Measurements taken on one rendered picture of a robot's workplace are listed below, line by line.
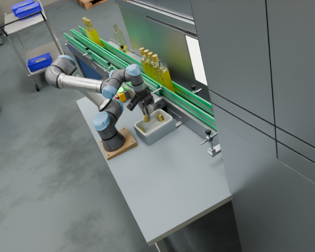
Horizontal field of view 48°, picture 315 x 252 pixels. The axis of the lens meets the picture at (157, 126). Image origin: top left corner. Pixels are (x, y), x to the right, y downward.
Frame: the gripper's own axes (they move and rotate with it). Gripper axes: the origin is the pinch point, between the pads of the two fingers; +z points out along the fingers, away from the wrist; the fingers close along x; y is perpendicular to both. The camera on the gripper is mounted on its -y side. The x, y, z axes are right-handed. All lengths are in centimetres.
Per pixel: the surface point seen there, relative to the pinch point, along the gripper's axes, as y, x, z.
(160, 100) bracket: 18.0, 13.0, 4.2
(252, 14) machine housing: 5, -100, -85
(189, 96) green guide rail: 30.1, -5.4, -0.3
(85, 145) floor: -29, 134, 92
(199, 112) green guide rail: 22.6, -27.3, -2.9
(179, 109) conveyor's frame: 20.5, -5.7, 4.7
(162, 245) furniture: -37, -62, 31
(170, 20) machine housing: 39, 11, -45
